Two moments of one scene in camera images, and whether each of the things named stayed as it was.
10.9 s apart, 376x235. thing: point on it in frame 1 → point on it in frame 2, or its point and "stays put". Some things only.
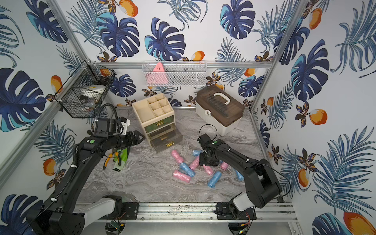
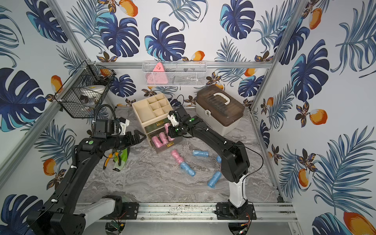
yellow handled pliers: x=110 y=155 stays put
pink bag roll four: x=182 y=176 → x=166 y=126
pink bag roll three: x=208 y=169 → x=156 y=142
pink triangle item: x=157 y=76 stays put
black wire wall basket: x=82 y=94 stays put
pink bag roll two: x=195 y=163 → x=163 y=138
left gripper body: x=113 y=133 stays put
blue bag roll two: x=214 y=179 stays put
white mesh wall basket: x=175 y=73 stays put
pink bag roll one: x=179 y=159 stays put
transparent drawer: x=163 y=139 stays put
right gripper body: x=203 y=159 → x=176 y=130
